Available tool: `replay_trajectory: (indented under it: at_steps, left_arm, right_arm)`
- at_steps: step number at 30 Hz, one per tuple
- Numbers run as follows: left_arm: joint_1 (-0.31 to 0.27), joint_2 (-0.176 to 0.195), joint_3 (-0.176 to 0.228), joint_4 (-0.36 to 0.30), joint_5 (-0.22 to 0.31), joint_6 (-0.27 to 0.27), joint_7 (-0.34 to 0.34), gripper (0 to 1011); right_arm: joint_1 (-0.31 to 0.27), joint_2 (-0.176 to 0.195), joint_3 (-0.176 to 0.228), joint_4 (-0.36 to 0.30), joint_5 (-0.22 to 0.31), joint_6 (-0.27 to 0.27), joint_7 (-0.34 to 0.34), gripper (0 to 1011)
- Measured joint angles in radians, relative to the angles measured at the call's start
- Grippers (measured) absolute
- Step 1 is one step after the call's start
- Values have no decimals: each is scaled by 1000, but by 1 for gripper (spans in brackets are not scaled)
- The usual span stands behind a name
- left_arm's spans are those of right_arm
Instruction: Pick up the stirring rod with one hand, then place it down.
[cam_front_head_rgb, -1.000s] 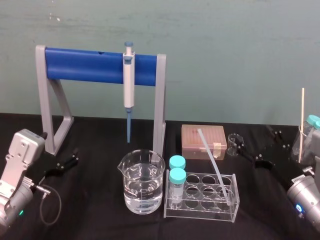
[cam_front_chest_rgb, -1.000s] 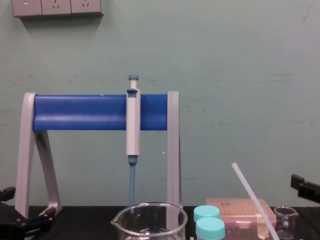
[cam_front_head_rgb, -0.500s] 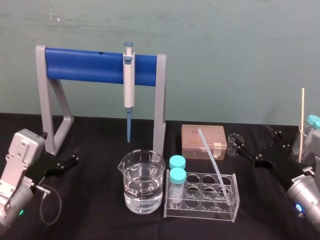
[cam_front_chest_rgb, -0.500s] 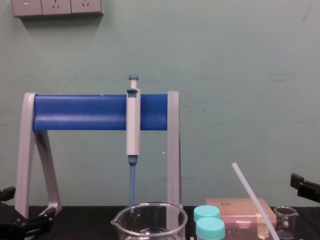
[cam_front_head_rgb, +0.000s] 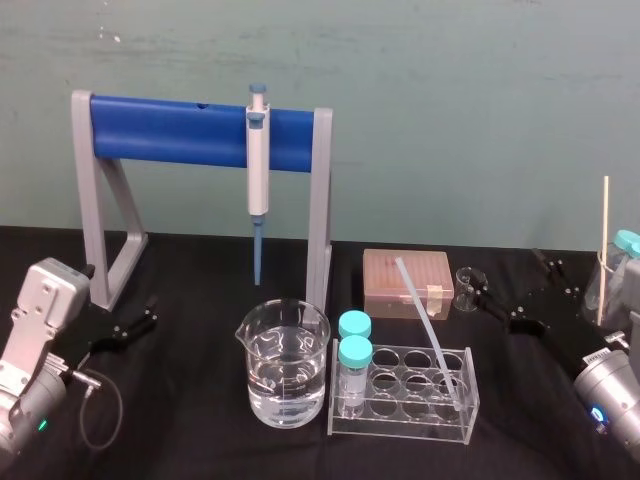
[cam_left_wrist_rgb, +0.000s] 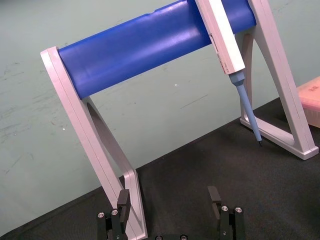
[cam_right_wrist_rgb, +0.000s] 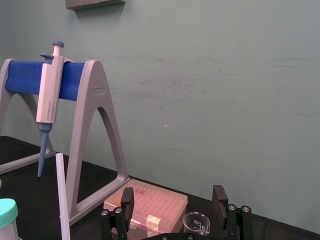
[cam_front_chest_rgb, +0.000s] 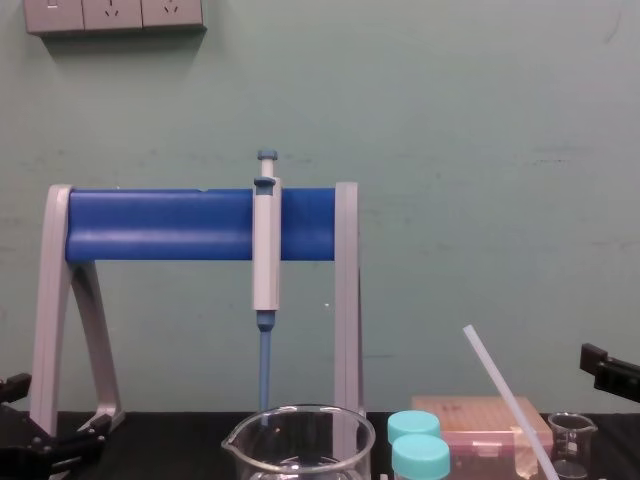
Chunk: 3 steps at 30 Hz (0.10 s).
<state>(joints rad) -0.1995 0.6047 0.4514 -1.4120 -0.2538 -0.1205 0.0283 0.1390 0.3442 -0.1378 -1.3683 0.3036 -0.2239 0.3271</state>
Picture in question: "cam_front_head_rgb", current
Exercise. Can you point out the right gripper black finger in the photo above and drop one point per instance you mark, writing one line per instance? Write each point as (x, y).
(555, 270)
(495, 304)

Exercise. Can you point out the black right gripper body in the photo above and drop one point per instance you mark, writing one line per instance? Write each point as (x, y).
(560, 325)

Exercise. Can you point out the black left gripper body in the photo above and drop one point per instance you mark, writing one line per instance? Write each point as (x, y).
(82, 335)

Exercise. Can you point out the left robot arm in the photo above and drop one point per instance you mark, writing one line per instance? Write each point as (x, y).
(40, 310)

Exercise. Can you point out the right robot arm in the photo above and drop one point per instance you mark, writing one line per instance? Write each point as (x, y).
(607, 385)

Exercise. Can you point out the clear glass stirring rod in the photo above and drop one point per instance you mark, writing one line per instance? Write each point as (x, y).
(425, 320)

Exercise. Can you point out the small empty glass beaker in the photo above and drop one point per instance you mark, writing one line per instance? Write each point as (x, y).
(465, 295)

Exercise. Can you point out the beige tape strip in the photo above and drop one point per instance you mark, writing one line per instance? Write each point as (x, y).
(440, 297)

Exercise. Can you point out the thin wooden stick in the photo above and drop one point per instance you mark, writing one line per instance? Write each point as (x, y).
(606, 225)

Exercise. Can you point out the glass flask with teal cap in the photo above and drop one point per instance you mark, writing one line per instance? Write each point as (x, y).
(627, 247)

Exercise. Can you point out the pink pipette tip box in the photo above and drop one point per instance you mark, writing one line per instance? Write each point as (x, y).
(390, 285)

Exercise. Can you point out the black table cloth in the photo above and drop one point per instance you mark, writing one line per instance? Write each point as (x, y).
(190, 450)

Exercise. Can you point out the teal capped sample tube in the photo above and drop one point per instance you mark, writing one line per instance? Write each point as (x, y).
(355, 352)
(355, 322)

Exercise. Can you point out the clear acrylic tube rack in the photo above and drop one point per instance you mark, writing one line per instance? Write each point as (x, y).
(400, 432)

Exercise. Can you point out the large glass beaker with water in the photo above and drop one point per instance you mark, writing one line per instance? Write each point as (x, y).
(285, 385)

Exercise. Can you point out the grey and blue pipette stand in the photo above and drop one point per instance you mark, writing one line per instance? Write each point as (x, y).
(165, 127)

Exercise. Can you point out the white and blue pipette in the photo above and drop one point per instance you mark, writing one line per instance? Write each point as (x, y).
(258, 175)

